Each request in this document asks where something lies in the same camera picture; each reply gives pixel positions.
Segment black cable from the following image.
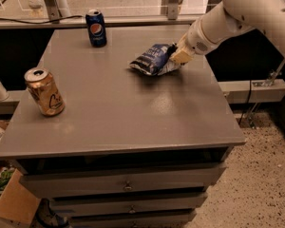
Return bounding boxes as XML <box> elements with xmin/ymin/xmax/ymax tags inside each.
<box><xmin>0</xmin><ymin>14</ymin><xmax>84</xmax><ymax>25</ymax></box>

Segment orange gold soda can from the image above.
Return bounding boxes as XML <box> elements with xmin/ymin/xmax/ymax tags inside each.
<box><xmin>24</xmin><ymin>67</ymin><xmax>65</xmax><ymax>117</ymax></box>

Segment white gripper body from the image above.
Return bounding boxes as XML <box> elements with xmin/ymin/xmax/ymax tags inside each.
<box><xmin>186</xmin><ymin>18</ymin><xmax>218</xmax><ymax>55</ymax></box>

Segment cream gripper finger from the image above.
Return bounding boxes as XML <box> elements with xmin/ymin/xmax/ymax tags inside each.
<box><xmin>177</xmin><ymin>34</ymin><xmax>188</xmax><ymax>51</ymax></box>
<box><xmin>170</xmin><ymin>50</ymin><xmax>193</xmax><ymax>65</ymax></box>

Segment blue chip bag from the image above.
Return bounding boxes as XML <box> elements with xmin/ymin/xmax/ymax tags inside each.
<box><xmin>129</xmin><ymin>44</ymin><xmax>182</xmax><ymax>76</ymax></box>

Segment grey drawer cabinet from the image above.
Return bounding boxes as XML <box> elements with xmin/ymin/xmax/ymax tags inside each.
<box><xmin>0</xmin><ymin>26</ymin><xmax>245</xmax><ymax>228</ymax></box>

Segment blue Pepsi can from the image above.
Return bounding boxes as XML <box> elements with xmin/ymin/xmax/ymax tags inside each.
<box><xmin>85</xmin><ymin>9</ymin><xmax>107</xmax><ymax>48</ymax></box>

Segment top drawer knob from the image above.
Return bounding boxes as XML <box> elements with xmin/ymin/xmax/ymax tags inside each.
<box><xmin>123</xmin><ymin>181</ymin><xmax>133</xmax><ymax>192</ymax></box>

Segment cardboard box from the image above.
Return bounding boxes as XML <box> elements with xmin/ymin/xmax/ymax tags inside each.
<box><xmin>0</xmin><ymin>170</ymin><xmax>41</xmax><ymax>228</ymax></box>

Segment middle drawer knob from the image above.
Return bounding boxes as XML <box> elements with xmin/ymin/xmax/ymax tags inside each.
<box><xmin>128</xmin><ymin>206</ymin><xmax>137</xmax><ymax>214</ymax></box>

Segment drawer knob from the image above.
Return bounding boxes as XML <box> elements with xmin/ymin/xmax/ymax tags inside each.
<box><xmin>128</xmin><ymin>206</ymin><xmax>137</xmax><ymax>214</ymax></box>
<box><xmin>123</xmin><ymin>181</ymin><xmax>133</xmax><ymax>192</ymax></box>

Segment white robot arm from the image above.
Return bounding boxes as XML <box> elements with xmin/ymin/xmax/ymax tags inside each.
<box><xmin>170</xmin><ymin>0</ymin><xmax>285</xmax><ymax>65</ymax></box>

